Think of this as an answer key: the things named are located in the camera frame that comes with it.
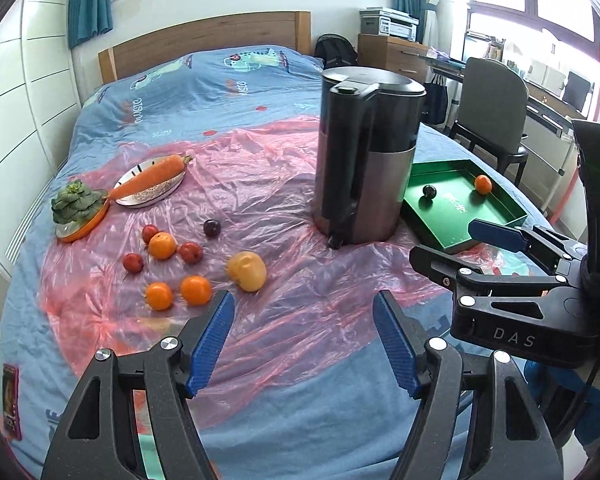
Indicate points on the green bok choy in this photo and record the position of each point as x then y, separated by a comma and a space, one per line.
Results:
75, 202

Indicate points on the grey chair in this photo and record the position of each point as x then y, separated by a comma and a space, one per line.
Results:
490, 95

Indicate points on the dark blue bag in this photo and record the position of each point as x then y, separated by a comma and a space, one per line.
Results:
435, 100

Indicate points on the green tray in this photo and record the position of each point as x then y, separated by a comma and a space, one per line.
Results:
445, 222

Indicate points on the black and steel kettle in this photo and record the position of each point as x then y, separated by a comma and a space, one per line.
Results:
365, 160

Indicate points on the orange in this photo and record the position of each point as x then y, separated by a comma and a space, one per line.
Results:
483, 184
196, 290
159, 296
161, 246

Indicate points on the white printer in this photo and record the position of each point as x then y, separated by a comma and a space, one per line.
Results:
390, 22

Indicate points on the wooden headboard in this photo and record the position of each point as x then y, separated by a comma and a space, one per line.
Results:
205, 35

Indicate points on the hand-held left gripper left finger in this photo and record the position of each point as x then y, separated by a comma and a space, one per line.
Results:
210, 345

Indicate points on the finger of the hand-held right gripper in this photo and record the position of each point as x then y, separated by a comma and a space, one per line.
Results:
440, 265
495, 234

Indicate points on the black backpack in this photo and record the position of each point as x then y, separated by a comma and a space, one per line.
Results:
335, 50

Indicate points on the pink plastic sheet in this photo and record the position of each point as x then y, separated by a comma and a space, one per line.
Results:
280, 200

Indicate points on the orange dish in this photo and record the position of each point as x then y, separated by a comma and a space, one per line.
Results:
92, 225

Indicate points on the white desk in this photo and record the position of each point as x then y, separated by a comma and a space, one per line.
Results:
550, 125

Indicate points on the pink pipe frame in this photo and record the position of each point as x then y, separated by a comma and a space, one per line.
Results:
567, 190

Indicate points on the carrot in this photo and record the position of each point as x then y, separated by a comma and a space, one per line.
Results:
150, 177

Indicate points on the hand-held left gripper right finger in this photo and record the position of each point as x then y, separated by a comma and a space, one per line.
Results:
395, 345

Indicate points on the wooden dresser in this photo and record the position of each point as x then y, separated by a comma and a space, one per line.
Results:
385, 57

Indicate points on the red plum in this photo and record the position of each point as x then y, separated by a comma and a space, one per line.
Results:
190, 252
133, 262
150, 232

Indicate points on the white plate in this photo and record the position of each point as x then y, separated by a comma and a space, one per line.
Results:
152, 199

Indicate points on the printed blue bedsheet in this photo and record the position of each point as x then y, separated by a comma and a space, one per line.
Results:
180, 90

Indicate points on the yellow pear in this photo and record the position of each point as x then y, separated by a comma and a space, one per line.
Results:
247, 271

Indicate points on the dark plum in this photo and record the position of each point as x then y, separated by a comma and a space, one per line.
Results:
211, 228
429, 192

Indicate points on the black monitor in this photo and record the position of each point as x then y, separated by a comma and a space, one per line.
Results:
577, 90

